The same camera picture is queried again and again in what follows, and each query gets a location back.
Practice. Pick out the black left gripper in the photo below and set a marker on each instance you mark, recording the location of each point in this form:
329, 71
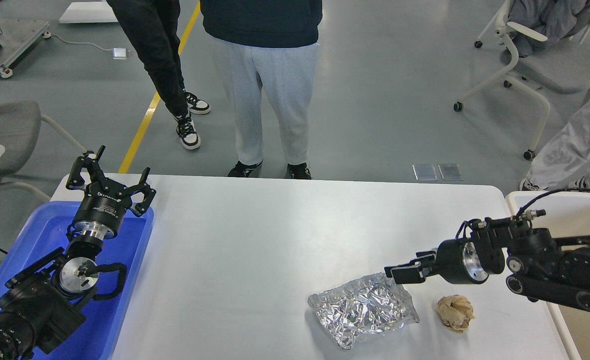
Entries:
100, 209

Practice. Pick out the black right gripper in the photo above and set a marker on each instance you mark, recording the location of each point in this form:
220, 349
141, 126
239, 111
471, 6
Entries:
455, 261

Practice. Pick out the silver foil bag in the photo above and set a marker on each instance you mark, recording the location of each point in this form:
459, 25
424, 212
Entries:
363, 308

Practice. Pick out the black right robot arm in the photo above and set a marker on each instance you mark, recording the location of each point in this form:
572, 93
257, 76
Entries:
542, 268

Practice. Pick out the wheeled metal robot base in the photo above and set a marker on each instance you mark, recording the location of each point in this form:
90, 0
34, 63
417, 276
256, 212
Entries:
16, 36

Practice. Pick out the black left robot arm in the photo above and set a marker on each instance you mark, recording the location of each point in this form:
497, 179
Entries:
43, 303

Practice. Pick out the crumpled brown paper ball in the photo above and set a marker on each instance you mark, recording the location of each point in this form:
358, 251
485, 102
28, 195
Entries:
455, 312

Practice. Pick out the left metal floor plate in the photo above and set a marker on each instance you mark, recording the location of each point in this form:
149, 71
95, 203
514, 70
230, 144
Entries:
425, 172

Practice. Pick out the metal floor plate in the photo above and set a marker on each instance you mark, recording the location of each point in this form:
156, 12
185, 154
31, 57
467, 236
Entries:
450, 172
425, 172

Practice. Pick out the blue plastic bin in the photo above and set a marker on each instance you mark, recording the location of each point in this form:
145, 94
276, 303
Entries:
45, 231

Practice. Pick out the right metal floor plate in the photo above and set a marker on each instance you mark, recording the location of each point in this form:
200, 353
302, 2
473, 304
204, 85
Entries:
450, 172

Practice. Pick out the grey chair at left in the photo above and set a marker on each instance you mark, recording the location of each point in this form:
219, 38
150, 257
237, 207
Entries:
20, 124

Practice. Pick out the white power adapter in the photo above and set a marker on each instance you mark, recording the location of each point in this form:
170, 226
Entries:
119, 53

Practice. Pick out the person in black clothes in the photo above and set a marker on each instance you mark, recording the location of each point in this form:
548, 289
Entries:
151, 27

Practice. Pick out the beige plastic bin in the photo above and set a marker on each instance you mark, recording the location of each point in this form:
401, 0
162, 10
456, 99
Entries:
541, 330

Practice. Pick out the white flat board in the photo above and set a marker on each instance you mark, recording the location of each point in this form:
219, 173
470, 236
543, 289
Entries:
88, 12

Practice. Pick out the person in grey sweatpants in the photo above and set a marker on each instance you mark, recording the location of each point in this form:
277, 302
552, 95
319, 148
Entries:
266, 47

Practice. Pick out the white office chair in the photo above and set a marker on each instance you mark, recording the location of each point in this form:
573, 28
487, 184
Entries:
564, 68

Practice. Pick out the grey jacket on chair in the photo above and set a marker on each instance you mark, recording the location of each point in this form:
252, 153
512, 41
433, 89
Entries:
554, 19

